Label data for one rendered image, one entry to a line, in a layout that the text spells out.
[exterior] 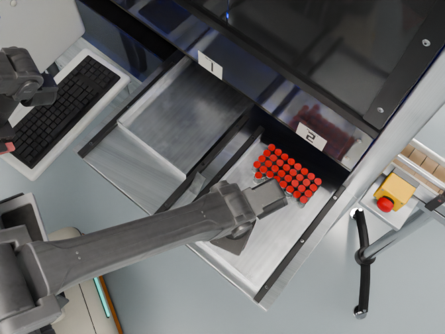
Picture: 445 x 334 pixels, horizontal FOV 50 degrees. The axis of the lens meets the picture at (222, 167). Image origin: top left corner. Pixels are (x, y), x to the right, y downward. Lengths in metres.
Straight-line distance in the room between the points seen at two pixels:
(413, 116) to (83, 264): 0.68
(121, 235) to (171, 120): 0.84
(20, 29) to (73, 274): 1.04
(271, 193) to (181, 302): 1.37
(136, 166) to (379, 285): 1.32
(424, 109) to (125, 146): 0.81
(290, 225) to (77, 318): 0.94
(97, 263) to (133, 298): 1.58
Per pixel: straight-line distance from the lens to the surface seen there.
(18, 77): 0.95
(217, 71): 1.34
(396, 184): 1.26
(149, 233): 0.63
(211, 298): 2.14
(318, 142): 1.26
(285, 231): 1.30
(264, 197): 0.82
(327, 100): 1.11
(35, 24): 1.54
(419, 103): 0.96
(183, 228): 0.67
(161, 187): 1.33
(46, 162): 1.52
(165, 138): 1.39
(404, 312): 2.30
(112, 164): 1.38
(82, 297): 1.92
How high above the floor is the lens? 2.13
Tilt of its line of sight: 67 degrees down
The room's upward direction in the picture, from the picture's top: 5 degrees clockwise
